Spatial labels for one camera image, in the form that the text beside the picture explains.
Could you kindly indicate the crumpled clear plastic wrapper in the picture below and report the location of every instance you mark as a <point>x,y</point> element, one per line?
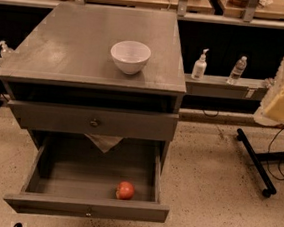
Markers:
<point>268,82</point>

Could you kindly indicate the grey cloth under drawer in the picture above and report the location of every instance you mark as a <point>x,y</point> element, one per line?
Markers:
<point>104,143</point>

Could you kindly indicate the white pump lotion bottle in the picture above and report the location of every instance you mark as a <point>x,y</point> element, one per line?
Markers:
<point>200,66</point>

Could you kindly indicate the clear pump bottle left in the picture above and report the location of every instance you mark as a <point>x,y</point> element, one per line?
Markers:
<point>5,51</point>

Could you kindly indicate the clear plastic water bottle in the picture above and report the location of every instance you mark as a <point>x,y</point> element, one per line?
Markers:
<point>237,70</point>

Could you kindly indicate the closed grey top drawer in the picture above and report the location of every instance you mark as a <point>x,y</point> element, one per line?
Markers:
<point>94,120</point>

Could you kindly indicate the red apple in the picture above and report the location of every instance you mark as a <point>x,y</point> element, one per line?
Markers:
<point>125,191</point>

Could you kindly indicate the open grey middle drawer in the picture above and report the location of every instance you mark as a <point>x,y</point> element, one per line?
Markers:
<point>70,176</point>

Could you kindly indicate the grey wooden drawer cabinet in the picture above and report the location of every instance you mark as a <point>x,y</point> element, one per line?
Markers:
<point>67,60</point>

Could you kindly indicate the white ceramic bowl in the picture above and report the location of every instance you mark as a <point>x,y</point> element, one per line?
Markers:
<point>130,56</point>

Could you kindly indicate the black wheeled stand base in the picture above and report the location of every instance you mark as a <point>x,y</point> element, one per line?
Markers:
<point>258,159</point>

